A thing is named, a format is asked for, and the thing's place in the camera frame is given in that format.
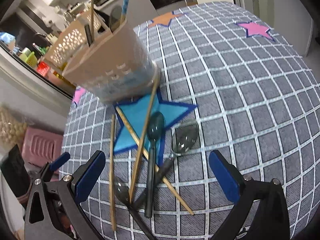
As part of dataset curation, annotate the grey translucent plastic spoon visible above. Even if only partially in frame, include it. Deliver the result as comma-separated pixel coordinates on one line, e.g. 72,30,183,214
132,119,200,209

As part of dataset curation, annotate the beige perforated storage rack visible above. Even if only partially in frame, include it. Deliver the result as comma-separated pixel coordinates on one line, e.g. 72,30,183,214
42,10,92,74

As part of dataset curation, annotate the red plastic basket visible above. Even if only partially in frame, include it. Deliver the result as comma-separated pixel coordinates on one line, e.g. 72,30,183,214
36,61,51,77

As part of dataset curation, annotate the patterned bamboo chopstick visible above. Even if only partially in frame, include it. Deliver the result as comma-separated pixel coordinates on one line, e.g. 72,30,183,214
115,106,195,216

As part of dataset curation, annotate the plain wooden chopstick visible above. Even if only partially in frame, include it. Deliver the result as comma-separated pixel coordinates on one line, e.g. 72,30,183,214
129,76,160,202
109,114,117,232

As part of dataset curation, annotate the grey checked tablecloth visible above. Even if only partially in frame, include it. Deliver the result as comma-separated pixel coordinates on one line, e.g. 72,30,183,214
60,0,320,240

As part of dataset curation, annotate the blue patterned chopstick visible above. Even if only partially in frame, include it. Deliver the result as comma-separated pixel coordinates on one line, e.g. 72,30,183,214
120,0,129,24

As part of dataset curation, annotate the pink plastic stool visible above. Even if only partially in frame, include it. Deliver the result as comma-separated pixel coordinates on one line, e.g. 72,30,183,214
21,127,63,173

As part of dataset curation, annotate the beige plastic utensil holder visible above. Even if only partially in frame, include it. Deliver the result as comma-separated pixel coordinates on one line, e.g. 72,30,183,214
62,22,160,104

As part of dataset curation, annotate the dark teal plastic spoon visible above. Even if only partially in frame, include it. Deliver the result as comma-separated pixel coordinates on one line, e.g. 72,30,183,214
144,112,165,218

